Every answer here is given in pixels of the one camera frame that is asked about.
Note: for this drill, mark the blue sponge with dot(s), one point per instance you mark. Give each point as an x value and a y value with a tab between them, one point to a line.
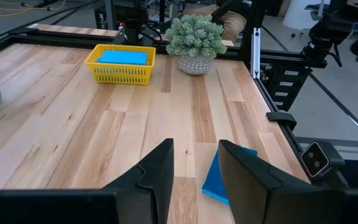
123	57
213	183

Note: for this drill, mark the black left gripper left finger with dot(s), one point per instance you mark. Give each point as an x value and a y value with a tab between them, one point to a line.
154	193

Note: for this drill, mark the black articulated mount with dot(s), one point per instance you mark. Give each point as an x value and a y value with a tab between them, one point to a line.
325	34

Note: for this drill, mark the tan cushion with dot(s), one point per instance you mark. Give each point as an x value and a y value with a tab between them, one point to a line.
235	21

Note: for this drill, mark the yellow slotted plastic basket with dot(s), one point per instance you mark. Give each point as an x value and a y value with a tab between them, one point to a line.
120	76

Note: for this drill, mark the black table clamp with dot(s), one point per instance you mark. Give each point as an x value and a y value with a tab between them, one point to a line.
280	116

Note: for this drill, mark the black box white labels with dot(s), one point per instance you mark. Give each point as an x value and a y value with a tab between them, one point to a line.
297	93

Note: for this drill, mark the small black stereo camera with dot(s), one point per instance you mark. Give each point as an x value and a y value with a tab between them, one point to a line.
315	159

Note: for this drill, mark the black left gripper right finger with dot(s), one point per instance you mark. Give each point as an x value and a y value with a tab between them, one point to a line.
259	199

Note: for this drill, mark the frosted green potted plant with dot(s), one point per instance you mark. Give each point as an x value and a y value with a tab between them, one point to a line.
194	37

